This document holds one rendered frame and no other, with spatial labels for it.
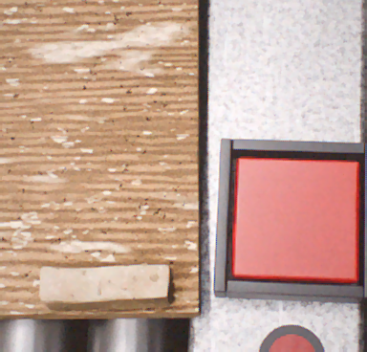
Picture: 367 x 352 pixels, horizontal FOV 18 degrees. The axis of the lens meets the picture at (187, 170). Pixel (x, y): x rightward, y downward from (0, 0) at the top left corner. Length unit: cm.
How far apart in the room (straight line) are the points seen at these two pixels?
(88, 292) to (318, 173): 13
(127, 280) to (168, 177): 6
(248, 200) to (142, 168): 5
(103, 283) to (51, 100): 10
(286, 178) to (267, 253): 4
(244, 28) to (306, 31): 3
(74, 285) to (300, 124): 15
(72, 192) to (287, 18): 14
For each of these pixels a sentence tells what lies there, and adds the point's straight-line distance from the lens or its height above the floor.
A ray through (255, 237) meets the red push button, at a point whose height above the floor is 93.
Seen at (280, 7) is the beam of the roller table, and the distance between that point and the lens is 59.
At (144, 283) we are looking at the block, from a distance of 50.
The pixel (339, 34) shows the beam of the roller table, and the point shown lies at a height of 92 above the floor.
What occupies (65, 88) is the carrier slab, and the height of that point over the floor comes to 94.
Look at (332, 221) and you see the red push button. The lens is 54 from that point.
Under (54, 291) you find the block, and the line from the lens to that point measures 51.
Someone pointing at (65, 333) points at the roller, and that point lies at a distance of 56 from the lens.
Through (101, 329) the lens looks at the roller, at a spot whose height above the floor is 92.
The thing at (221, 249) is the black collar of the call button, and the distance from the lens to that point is 54.
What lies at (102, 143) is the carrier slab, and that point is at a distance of 55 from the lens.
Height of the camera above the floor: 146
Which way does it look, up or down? 74 degrees down
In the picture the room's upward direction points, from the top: 10 degrees counter-clockwise
